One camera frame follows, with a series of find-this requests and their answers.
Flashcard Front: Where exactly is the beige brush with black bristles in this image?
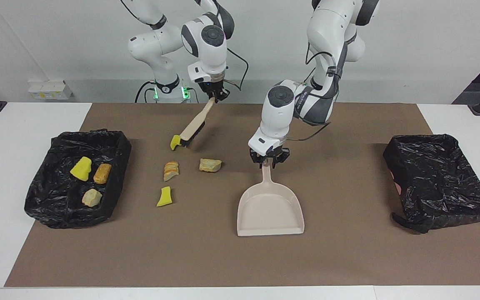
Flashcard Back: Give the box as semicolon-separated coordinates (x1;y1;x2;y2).
180;97;215;148

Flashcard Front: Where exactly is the beige plastic dustpan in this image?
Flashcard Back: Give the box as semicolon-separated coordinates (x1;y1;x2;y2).
237;160;305;237

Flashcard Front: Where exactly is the notched yellow sponge piece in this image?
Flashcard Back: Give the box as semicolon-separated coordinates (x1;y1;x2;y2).
170;134;187;151

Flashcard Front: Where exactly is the orange striped bread piece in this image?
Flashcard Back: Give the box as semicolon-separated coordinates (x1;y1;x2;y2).
164;161;180;182

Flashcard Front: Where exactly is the small yellow sponge piece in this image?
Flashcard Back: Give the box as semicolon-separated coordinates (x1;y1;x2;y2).
156;186;173;208

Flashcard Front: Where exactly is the brown oval bread roll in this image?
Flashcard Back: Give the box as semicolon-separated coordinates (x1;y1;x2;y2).
93;163;112;185

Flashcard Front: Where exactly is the yellow sponge chunk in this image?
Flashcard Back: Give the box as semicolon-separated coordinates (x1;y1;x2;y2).
70;156;93;182

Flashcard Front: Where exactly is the pale beige bread chunk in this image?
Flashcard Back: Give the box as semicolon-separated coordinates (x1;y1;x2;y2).
82;188;103;208

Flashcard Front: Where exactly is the black plastic trash bag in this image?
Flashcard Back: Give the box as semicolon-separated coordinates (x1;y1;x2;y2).
383;133;480;234
24;129;132;229

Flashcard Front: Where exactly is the brown paper table mat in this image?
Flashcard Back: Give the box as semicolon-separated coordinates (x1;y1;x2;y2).
5;103;480;288

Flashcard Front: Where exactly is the white cardboard box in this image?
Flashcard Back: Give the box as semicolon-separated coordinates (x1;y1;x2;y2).
28;80;73;100

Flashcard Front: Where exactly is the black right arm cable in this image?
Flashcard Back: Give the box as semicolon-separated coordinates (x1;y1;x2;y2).
223;47;250;91

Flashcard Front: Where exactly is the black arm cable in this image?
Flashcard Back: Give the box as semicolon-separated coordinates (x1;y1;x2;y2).
285;40;337;142
223;47;250;91

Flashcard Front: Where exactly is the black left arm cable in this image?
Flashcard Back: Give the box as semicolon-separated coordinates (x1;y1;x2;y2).
285;40;337;142

